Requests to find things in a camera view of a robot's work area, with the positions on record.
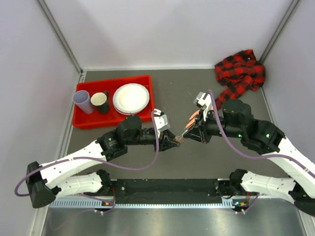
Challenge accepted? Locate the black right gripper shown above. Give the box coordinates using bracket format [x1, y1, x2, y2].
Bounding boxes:
[184, 108, 243, 144]

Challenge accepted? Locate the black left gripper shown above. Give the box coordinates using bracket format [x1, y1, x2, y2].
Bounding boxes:
[126, 128, 180, 153]

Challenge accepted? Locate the nail polish bottle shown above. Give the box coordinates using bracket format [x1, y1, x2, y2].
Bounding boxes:
[173, 136, 185, 145]

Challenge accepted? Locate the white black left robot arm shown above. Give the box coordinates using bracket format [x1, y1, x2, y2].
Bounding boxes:
[26, 115, 180, 208]

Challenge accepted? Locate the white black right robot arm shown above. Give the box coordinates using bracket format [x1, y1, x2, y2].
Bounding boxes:
[183, 99, 315, 216]

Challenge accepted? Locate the mannequin hand with nails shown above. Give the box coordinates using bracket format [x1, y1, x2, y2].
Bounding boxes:
[185, 108, 201, 130]

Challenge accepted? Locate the white paper plate stack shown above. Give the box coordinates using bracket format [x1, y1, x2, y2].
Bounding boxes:
[113, 83, 150, 115]

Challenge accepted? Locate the red black plaid shirt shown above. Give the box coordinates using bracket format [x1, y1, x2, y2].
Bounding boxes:
[215, 49, 266, 109]

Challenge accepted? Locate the red plastic tray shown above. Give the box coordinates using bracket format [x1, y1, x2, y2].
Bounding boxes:
[72, 75, 155, 129]

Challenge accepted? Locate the dark green mug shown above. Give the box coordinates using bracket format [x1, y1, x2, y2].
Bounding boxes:
[91, 91, 109, 114]

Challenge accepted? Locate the lilac plastic cup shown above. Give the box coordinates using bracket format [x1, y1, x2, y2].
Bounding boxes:
[72, 90, 94, 114]

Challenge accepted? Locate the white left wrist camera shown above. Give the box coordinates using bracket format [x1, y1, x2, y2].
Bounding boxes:
[154, 109, 171, 132]

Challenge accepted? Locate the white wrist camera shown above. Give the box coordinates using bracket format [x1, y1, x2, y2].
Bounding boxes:
[193, 92, 212, 108]
[154, 109, 171, 132]

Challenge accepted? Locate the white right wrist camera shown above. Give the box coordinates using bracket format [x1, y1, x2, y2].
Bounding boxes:
[193, 92, 212, 108]

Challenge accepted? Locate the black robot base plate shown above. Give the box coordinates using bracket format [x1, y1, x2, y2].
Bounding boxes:
[113, 179, 222, 205]

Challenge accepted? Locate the grey slotted cable duct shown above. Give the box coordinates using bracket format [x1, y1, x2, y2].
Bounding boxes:
[49, 196, 249, 209]

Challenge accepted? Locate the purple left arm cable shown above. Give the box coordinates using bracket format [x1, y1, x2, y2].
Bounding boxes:
[14, 109, 164, 214]

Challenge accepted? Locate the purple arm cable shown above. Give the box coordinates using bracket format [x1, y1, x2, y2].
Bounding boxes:
[14, 109, 164, 214]
[205, 89, 315, 213]

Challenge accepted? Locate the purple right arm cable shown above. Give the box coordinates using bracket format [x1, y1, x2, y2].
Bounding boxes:
[205, 89, 315, 213]

